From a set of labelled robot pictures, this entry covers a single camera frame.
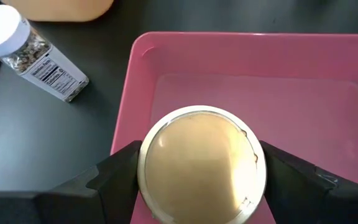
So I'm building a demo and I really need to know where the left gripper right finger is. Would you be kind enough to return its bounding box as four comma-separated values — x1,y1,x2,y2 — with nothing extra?
259,140,358,224

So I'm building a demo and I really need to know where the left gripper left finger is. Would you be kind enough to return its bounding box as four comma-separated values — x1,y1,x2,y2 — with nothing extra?
0,140,143,224

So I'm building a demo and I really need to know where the furikake jar tan lid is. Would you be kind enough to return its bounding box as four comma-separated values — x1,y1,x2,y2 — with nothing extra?
137,105,267,224

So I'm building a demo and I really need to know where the bagel seasoning jar white lid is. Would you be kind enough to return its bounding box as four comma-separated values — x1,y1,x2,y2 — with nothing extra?
0,4,90,103

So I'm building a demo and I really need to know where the pink plastic bin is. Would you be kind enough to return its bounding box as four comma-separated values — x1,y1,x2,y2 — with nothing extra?
109,30,358,224

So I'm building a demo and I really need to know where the yellow plastic bin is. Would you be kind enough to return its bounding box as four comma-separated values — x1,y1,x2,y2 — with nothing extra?
0,0,115,23

